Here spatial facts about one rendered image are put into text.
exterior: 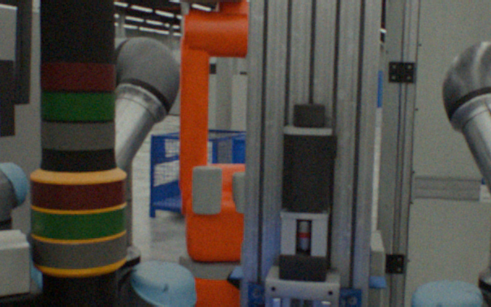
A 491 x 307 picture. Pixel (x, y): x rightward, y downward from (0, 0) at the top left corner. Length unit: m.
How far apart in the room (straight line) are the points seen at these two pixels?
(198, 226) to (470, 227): 2.45
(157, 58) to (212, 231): 3.26
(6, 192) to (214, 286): 3.37
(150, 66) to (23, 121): 3.98
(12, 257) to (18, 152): 4.71
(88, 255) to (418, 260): 1.93
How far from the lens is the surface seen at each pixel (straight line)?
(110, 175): 0.29
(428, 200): 2.14
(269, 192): 1.23
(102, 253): 0.29
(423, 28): 2.11
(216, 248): 4.33
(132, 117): 1.03
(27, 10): 0.31
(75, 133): 0.28
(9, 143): 4.92
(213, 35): 4.35
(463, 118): 1.02
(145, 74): 1.06
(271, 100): 1.22
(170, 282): 1.13
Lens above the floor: 1.61
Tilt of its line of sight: 7 degrees down
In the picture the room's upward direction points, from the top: 1 degrees clockwise
